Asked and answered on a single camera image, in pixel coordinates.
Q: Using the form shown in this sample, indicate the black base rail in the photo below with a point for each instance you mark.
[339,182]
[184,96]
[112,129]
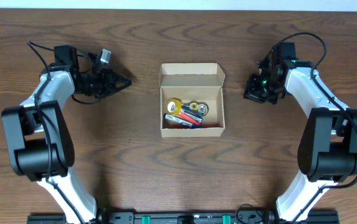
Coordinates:
[243,216]

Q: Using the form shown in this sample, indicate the red utility knife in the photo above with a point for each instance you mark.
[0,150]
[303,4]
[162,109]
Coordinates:
[180,126]

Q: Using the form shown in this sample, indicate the yellow clear tape roll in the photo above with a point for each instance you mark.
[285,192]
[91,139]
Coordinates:
[173,107]

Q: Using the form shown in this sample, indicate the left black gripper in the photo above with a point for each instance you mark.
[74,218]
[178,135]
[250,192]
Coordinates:
[108,83]

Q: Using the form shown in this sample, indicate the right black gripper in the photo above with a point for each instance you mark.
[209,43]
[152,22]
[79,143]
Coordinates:
[257,91]

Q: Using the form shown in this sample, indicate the black correction tape dispenser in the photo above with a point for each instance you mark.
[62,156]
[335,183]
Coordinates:
[200,108]

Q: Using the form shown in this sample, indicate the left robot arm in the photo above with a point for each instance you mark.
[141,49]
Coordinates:
[38,140]

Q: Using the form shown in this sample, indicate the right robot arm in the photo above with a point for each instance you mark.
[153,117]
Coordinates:
[327,153]

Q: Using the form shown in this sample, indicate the cardboard box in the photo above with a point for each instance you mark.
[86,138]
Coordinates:
[191,100]

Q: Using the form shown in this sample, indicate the blue whiteboard marker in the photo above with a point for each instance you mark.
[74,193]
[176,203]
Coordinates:
[181,121]

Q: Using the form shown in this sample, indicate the red stapler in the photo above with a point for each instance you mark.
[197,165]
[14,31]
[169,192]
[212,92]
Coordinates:
[190,116]

